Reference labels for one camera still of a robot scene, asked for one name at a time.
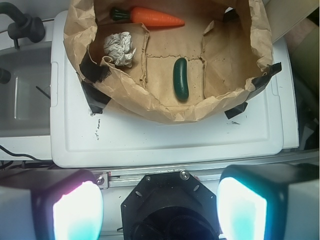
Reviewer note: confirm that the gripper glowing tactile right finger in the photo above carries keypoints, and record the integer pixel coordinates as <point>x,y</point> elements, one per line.
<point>273,201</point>

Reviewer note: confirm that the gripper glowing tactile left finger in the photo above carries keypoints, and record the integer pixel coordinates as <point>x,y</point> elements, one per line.
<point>56,204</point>

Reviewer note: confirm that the dark green plastic pickle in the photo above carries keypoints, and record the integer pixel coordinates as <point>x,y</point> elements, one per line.
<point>180,79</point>

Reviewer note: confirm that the white plastic bin lid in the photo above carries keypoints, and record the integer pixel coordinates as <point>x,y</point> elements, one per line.
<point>80,139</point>

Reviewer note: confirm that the grey sink basin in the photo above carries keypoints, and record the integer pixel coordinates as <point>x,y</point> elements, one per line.
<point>25,99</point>

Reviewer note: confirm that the crumpled white paper ball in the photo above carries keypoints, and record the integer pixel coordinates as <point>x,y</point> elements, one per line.
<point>119,47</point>

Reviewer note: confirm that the black faucet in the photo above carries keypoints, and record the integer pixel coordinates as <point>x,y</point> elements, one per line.
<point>23,26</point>

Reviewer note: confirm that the orange plastic carrot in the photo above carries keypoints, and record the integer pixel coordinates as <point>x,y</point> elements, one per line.
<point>146,16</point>

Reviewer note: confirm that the aluminium rail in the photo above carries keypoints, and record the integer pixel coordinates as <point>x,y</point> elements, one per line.
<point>113,177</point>

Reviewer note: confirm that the black octagonal mount plate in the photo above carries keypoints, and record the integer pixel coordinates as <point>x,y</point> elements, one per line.
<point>170,206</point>

